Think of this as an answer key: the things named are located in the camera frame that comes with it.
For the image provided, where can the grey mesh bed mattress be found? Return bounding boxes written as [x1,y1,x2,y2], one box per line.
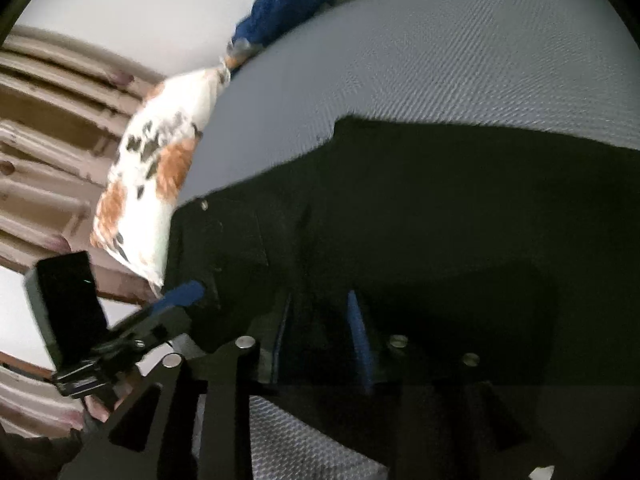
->
[177,0,640,480]

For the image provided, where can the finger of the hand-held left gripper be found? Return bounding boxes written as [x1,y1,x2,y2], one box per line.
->
[107,280,206,356]

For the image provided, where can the beige patterned curtain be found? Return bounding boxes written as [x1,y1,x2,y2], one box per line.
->
[0,25,168,441]

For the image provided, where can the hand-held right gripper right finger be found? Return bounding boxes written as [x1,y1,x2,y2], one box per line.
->
[346,289,556,480]

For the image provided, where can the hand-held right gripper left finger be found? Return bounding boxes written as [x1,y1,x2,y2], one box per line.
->
[57,290,296,480]

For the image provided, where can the white floral pillow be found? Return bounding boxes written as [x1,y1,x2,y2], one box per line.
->
[90,67,232,288]

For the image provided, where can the navy floral pillow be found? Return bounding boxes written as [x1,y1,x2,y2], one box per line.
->
[225,0,476,71]

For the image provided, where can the black pants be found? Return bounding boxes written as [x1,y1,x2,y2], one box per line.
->
[162,115,640,396]

